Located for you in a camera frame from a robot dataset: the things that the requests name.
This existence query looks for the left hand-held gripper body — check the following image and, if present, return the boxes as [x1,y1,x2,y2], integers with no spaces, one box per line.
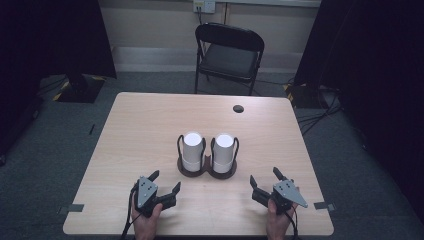
[133,175,178,218]

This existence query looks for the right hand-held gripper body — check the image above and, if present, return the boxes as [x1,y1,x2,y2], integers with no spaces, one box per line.
[269,179,309,216]

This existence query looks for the dark wooden wire cup holder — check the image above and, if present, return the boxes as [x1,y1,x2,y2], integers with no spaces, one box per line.
[176,134,240,180]

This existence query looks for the stack of white paper cups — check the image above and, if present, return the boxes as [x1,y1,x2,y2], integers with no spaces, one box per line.
[212,132,235,174]
[182,131,205,173]

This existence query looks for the person's left hand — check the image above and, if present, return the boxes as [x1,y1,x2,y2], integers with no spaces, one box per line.
[130,195,164,240]

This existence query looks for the person's right hand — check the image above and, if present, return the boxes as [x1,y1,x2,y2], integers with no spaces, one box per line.
[265,199,300,240]

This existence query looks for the grey tape strip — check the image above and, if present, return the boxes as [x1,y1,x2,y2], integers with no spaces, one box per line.
[57,203,85,215]
[313,201,336,212]

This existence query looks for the black stand base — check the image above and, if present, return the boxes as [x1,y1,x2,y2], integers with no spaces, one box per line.
[283,83,338,109]
[53,73,106,104]

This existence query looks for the black folding chair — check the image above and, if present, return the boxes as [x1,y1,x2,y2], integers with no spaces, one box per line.
[194,22,266,97]

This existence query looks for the black curtain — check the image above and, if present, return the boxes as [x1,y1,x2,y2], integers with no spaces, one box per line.
[293,0,424,221]

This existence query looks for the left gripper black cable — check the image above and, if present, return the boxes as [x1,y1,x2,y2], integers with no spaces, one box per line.
[120,186,138,240]

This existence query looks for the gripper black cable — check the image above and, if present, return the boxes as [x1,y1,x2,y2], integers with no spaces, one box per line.
[120,186,138,240]
[288,211,300,240]

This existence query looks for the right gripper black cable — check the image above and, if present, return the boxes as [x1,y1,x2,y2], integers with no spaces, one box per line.
[288,211,300,240]

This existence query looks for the black floor cables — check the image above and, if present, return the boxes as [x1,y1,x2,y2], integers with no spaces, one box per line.
[296,96,344,136]

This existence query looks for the white wall outlet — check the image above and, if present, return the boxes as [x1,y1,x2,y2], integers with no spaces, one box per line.
[193,0,216,14]

